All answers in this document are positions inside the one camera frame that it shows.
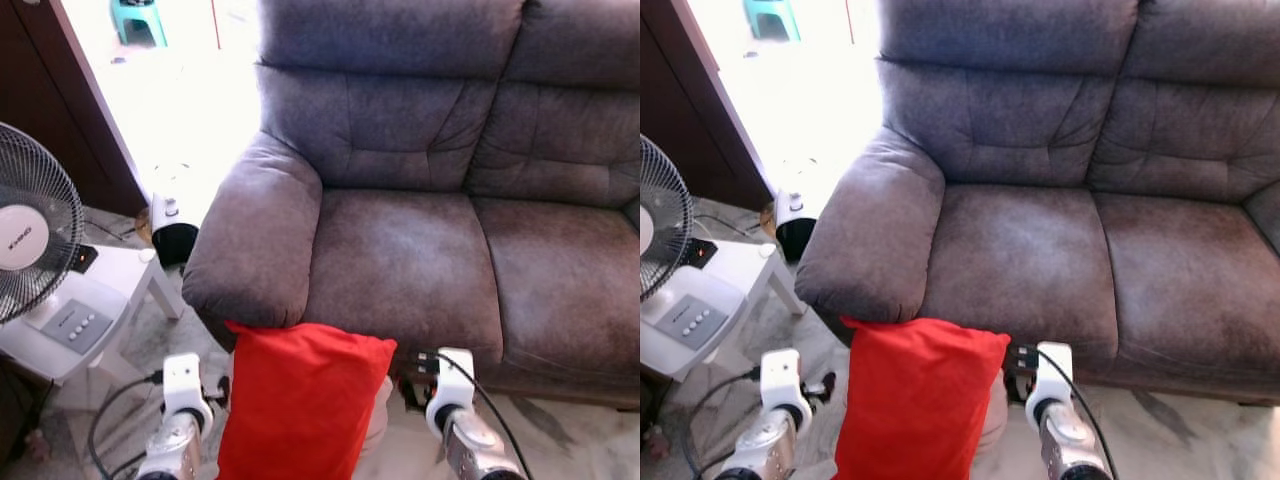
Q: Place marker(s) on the red pillow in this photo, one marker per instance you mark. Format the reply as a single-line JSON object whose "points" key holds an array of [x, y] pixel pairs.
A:
{"points": [[300, 400], [915, 400]]}

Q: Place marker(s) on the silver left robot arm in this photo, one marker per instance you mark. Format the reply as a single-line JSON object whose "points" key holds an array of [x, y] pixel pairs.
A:
{"points": [[172, 445], [765, 445]]}

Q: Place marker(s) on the grey-brown fabric sofa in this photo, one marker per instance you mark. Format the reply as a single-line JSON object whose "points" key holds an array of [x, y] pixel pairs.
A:
{"points": [[1020, 260], [400, 260]]}

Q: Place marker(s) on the white round pouf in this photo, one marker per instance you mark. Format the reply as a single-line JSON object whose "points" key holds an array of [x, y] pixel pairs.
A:
{"points": [[996, 415], [379, 420]]}

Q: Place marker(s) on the white fan with black grille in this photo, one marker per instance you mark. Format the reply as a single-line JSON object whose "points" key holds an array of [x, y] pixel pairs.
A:
{"points": [[690, 325], [25, 240]]}

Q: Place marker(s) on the small white table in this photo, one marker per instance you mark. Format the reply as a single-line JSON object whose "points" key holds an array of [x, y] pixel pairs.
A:
{"points": [[745, 262], [135, 270]]}

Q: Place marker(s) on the small pink object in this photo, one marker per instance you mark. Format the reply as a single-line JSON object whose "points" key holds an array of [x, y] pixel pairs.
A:
{"points": [[38, 445], [658, 444]]}

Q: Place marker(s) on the dark brown armchair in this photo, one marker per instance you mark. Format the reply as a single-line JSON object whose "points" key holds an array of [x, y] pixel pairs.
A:
{"points": [[648, 405], [15, 410]]}

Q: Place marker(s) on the black box with red light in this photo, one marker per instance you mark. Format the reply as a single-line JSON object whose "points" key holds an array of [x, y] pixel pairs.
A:
{"points": [[84, 259], [703, 253]]}

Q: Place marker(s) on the dark brown wooden door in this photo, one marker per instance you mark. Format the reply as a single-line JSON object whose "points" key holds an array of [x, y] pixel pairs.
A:
{"points": [[50, 90], [685, 110]]}

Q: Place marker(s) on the thin red pole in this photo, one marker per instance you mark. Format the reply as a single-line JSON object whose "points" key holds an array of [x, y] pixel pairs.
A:
{"points": [[850, 22], [216, 25]]}

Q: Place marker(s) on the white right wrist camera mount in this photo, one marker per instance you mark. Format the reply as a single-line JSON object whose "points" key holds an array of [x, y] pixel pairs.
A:
{"points": [[455, 378], [1053, 372]]}

